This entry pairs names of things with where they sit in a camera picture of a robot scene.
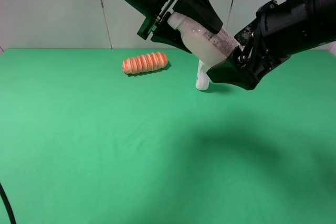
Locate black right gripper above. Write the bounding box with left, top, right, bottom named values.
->
left=206, top=0, right=312, bottom=90

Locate orange ridged bread loaf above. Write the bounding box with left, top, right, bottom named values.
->
left=122, top=52, right=169, bottom=74

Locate white bottle with black brush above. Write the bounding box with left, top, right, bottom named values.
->
left=196, top=60, right=210, bottom=91

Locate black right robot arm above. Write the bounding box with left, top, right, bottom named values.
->
left=207, top=0, right=335, bottom=90

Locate white milk bottle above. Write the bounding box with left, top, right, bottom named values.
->
left=167, top=12, right=242, bottom=67

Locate black cable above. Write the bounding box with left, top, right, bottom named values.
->
left=0, top=182, right=17, bottom=224

